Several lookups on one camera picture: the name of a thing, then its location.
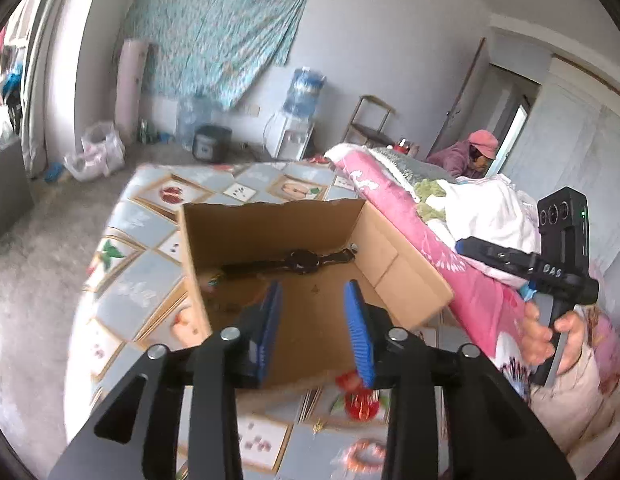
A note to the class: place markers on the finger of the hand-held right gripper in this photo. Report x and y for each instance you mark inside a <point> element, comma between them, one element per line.
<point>500,257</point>

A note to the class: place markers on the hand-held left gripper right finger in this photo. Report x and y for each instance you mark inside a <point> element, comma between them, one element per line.
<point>360,340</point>

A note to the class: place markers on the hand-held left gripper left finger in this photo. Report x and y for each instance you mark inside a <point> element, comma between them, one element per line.
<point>270,330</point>

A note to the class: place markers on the brown cardboard box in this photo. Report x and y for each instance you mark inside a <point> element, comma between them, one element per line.
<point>315,320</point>

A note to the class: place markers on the black wristwatch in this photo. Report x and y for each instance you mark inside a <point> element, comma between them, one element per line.
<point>302,261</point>

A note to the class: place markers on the person's right forearm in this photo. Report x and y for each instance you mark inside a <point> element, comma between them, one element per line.
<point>575,410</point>

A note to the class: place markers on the person's right hand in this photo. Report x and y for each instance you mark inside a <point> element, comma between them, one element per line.
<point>535,340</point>

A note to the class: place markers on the pink blanket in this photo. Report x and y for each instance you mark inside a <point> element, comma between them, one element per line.
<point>440,260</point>

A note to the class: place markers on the grey green blanket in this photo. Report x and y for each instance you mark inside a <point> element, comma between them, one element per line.
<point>410,167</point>

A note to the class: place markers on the pale grey wardrobe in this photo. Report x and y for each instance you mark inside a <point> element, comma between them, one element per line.
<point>565,135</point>

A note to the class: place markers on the wooden door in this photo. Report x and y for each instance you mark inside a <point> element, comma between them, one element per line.
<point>460,105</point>

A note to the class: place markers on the wooden chair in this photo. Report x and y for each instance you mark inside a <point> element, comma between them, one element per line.
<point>370,132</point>

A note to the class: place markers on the white water dispenser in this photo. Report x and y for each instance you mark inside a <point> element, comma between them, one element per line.
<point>290,140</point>

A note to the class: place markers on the dark rice cooker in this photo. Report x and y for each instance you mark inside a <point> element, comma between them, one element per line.
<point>212,145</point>

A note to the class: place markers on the clear water jug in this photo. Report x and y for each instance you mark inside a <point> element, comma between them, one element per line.
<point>194,120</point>

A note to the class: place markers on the blue water bottle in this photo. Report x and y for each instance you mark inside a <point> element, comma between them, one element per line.
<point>304,92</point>

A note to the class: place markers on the white plastic bag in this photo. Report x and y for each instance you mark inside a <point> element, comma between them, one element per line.
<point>97,155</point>

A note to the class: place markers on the small blue object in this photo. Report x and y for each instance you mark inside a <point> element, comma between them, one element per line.
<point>54,172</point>

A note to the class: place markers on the pale pink rolled mat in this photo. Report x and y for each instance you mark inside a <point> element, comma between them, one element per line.
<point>132,85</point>

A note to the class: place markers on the grey cabinet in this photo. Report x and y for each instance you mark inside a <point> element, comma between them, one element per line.
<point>7,195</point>

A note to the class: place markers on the teal floral cloth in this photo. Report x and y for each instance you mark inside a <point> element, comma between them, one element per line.
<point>214,25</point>

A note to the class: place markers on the grey curtain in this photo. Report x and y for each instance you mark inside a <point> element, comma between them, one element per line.
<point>39,75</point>

